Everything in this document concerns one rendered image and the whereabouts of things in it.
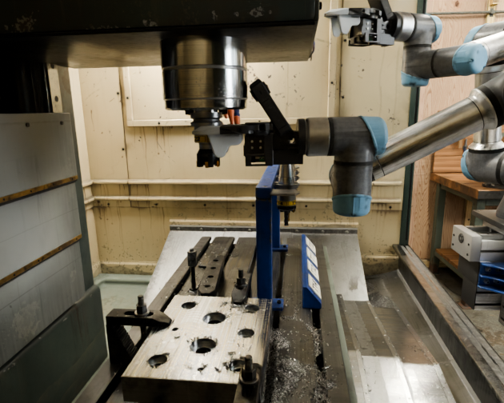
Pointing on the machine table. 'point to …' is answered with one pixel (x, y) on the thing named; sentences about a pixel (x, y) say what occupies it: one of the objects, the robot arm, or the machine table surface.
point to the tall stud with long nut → (192, 267)
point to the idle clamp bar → (212, 277)
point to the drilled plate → (209, 392)
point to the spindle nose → (204, 73)
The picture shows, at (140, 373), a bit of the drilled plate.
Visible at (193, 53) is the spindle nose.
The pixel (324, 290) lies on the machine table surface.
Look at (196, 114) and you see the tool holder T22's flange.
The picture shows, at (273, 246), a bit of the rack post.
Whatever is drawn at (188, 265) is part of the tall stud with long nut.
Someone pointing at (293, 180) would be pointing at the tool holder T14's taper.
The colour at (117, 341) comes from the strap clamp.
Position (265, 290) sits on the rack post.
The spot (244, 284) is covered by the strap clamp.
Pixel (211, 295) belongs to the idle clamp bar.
